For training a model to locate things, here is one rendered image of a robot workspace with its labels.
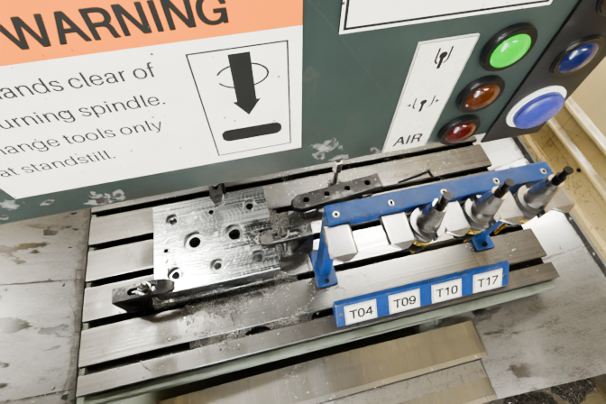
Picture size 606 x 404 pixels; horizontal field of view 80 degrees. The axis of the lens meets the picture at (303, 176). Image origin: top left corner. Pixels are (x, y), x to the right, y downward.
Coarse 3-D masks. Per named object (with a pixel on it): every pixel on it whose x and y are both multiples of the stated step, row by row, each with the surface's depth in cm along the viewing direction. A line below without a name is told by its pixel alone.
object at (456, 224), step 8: (456, 200) 70; (448, 208) 69; (456, 208) 69; (448, 216) 68; (456, 216) 68; (464, 216) 68; (448, 224) 67; (456, 224) 67; (464, 224) 67; (448, 232) 66; (456, 232) 66; (464, 232) 66
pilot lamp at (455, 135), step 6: (462, 126) 22; (468, 126) 22; (474, 126) 23; (450, 132) 23; (456, 132) 23; (462, 132) 23; (468, 132) 23; (450, 138) 23; (456, 138) 23; (462, 138) 23
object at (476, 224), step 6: (474, 198) 70; (468, 204) 68; (468, 210) 68; (498, 210) 68; (468, 216) 67; (474, 216) 67; (498, 216) 67; (474, 222) 67; (480, 222) 66; (486, 222) 66; (492, 222) 67; (474, 228) 68; (480, 228) 68
